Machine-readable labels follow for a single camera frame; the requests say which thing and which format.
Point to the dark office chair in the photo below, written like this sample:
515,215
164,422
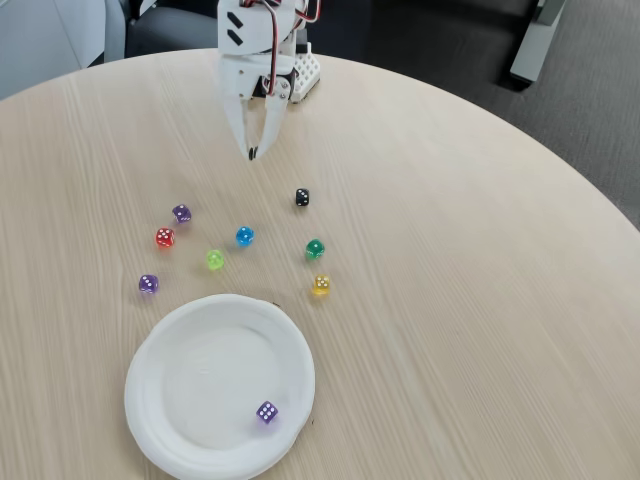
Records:
170,30

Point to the purple translucent die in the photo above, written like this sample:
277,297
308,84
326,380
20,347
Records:
181,213
148,284
267,413

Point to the white paper plate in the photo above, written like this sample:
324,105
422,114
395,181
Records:
210,380

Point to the red translucent die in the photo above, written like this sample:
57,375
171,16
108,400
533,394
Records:
165,237

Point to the light green translucent die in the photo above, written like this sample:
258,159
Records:
215,260

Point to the blue translucent die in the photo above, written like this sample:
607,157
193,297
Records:
244,236

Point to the light grey cabinet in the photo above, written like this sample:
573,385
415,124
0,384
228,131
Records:
40,40

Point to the dark green translucent die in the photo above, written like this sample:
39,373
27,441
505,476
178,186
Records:
315,249

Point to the grey desk leg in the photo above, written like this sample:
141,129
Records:
530,45

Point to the black die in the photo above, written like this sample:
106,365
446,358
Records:
302,197

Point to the yellow translucent die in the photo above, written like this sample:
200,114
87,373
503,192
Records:
321,286

